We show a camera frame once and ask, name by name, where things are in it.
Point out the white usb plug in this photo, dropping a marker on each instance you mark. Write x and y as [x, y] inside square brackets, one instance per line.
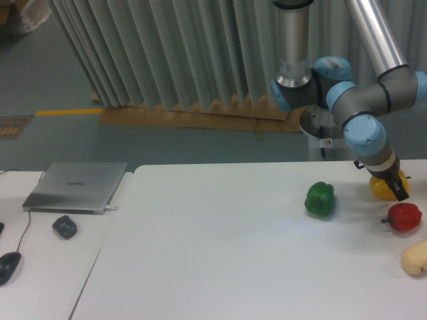
[108, 208]

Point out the red bell pepper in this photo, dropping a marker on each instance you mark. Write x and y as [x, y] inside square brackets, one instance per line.
[403, 217]

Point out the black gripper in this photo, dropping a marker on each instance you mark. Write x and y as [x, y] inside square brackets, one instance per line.
[397, 185]

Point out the silver laptop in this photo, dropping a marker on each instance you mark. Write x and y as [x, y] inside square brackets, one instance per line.
[85, 188]

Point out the green bell pepper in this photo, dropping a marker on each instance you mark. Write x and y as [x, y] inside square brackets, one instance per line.
[320, 199]

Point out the beige bread loaf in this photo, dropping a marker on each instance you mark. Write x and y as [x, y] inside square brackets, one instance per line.
[413, 259]

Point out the black earbuds case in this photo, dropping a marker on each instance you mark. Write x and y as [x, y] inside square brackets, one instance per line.
[65, 227]

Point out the yellow bell pepper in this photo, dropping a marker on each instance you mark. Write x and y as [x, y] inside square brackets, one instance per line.
[380, 189]

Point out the clear plastic bag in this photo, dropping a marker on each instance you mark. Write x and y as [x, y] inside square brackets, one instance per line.
[27, 16]

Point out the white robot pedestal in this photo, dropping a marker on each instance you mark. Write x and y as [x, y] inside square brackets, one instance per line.
[325, 138]

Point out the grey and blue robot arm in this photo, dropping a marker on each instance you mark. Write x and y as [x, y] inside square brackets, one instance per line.
[354, 110]

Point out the black computer mouse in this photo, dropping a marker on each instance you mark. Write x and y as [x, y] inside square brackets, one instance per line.
[9, 263]

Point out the grey pleated curtain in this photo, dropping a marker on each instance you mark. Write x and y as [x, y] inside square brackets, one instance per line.
[180, 53]

